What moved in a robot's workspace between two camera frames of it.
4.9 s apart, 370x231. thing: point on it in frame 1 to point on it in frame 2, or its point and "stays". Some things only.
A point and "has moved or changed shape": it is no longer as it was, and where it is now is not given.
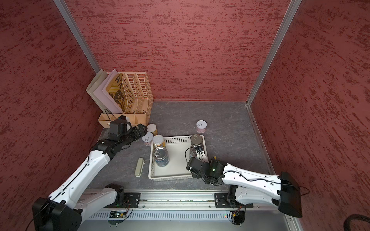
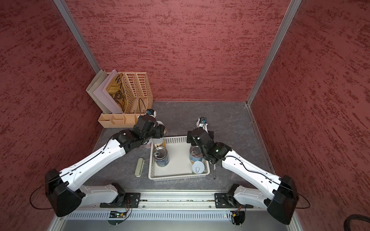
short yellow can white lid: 151,128 has moved or changed shape
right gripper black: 195,175 to 193,141
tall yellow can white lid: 158,140 stays
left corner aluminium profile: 78,36 stays
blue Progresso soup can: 161,157 stays
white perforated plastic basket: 178,148 stays
